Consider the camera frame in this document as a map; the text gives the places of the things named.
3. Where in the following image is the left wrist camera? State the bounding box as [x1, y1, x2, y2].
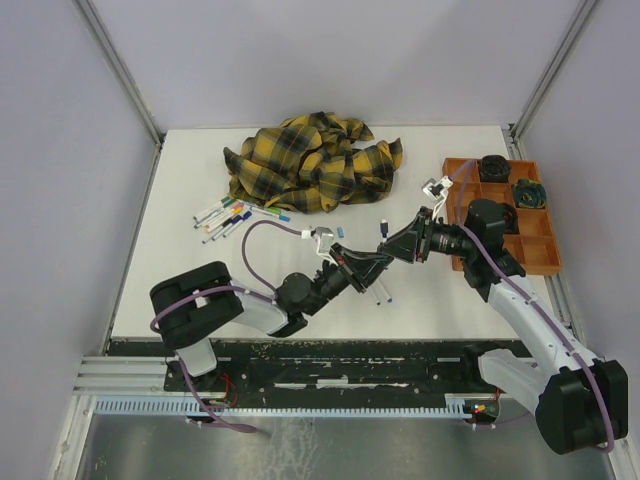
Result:
[301, 227, 334, 259]

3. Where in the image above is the black rolled sock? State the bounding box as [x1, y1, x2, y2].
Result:
[478, 155, 511, 183]

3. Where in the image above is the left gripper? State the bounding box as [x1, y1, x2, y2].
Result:
[305, 242, 393, 316]

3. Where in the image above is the teal yellow rolled sock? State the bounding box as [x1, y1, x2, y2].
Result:
[512, 179, 547, 209]

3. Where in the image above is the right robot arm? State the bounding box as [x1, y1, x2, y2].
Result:
[378, 198, 629, 454]

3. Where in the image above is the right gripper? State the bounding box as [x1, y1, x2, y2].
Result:
[376, 207, 476, 264]

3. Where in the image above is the left aluminium frame post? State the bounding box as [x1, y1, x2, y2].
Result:
[69, 0, 166, 151]

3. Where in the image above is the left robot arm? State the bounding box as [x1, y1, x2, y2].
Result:
[150, 243, 392, 390]

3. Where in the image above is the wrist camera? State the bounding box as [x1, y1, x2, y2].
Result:
[301, 227, 334, 259]
[422, 175, 453, 220]

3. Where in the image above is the right aluminium frame post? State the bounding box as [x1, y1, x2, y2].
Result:
[502, 0, 603, 160]

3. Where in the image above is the orange compartment tray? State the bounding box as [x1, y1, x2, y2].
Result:
[442, 158, 562, 276]

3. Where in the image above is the pink cap pen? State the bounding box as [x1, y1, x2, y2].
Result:
[203, 201, 245, 232]

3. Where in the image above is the aluminium frame post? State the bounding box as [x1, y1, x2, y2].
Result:
[69, 0, 166, 151]
[502, 0, 603, 160]

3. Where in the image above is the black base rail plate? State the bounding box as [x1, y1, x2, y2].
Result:
[164, 339, 531, 407]

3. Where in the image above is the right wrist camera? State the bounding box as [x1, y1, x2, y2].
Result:
[422, 175, 453, 220]

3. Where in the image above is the yellow plaid cloth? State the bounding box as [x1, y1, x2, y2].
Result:
[223, 112, 404, 214]

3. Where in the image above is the light blue cable duct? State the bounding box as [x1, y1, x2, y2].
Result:
[94, 394, 496, 416]

